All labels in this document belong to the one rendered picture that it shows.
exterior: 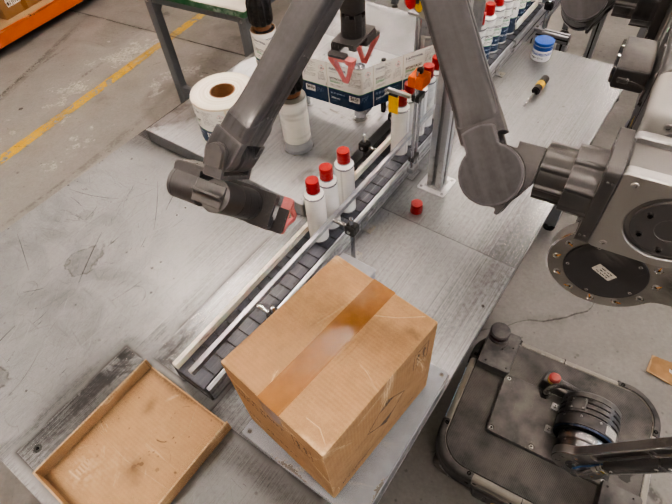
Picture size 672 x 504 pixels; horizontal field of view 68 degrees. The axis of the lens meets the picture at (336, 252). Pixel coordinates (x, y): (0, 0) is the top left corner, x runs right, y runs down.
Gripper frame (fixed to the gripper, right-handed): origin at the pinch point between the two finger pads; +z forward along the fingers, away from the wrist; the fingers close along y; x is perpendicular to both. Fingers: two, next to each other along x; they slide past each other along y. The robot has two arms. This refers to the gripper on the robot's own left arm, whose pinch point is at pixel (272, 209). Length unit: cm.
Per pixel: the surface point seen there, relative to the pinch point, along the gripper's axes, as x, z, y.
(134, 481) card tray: 61, -6, 8
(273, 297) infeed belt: 21.2, 20.6, 3.8
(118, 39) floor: -74, 206, 291
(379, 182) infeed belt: -15, 50, -2
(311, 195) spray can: -5.2, 20.4, 2.6
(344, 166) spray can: -14.7, 28.4, 0.2
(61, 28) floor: -71, 202, 350
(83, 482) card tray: 65, -10, 17
